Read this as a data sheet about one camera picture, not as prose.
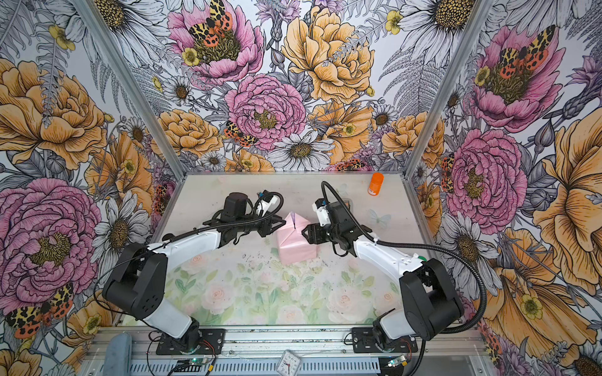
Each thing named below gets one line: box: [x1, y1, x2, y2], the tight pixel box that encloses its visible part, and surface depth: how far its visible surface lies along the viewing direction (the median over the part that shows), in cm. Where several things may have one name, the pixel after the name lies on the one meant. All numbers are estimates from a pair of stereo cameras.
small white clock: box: [275, 349, 302, 376], surface depth 70 cm
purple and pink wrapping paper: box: [276, 211, 318, 265], surface depth 87 cm
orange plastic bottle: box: [367, 172, 385, 196], surface depth 111 cm
